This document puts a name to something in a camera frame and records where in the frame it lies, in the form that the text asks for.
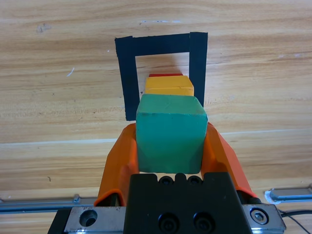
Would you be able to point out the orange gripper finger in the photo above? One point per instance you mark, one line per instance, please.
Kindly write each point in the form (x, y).
(219, 156)
(117, 165)

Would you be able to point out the green wooden cube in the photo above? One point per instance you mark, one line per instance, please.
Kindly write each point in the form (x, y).
(170, 136)

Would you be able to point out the yellow wooden cube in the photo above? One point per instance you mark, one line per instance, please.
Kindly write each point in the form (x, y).
(168, 85)

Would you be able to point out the red wooden cube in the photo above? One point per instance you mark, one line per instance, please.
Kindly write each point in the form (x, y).
(165, 75)

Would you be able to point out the black tape square outline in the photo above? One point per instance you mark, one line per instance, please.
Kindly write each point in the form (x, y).
(126, 73)

